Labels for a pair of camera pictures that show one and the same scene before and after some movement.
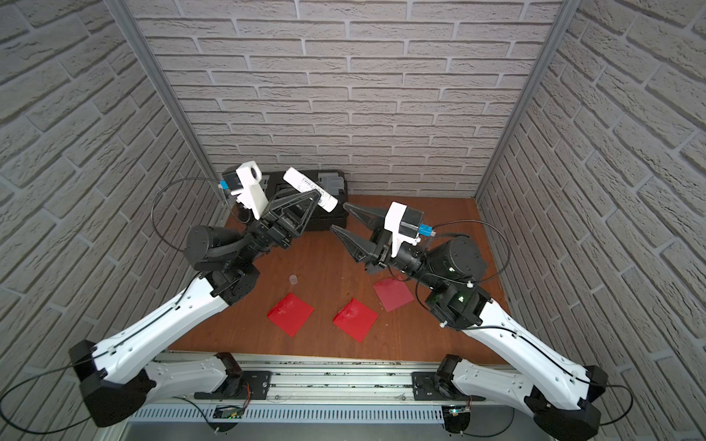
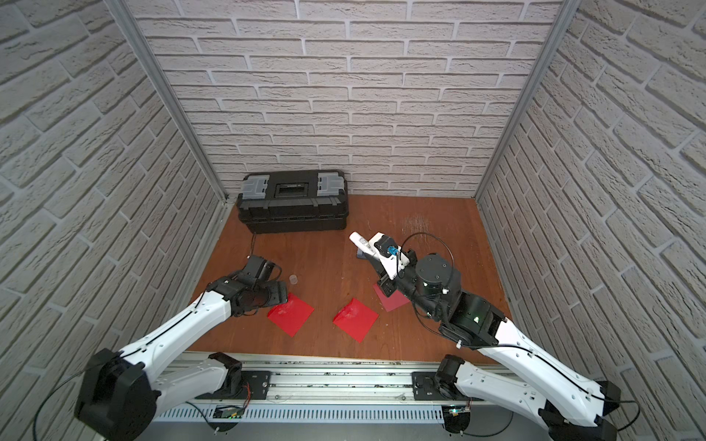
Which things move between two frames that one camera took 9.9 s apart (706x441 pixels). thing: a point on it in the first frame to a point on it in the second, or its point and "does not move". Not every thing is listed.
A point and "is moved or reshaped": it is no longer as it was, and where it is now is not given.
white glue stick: [327, 199] is moved or reshaped
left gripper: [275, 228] to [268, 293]
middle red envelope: [356, 319] does not move
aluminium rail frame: [337, 389] does not move
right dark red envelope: [392, 293] does not move
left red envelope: [290, 313] does not move
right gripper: [362, 251] to [384, 283]
